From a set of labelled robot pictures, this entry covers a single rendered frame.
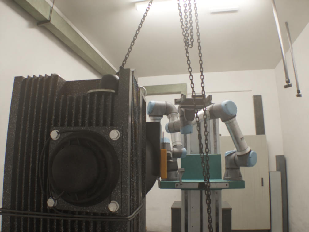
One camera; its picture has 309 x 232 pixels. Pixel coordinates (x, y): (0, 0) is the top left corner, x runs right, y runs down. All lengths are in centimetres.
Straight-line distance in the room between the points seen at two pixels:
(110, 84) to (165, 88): 337
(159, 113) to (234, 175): 75
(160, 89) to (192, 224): 273
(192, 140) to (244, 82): 250
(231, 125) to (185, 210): 84
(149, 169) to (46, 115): 59
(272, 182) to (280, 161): 36
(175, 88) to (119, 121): 340
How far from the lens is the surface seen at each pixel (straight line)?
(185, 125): 132
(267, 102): 429
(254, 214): 396
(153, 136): 130
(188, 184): 177
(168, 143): 150
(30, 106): 94
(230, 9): 269
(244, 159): 172
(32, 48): 228
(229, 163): 181
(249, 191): 388
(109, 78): 83
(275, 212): 404
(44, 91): 92
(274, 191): 397
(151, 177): 119
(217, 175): 194
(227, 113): 157
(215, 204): 201
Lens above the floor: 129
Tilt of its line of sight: 11 degrees up
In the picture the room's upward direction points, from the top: straight up
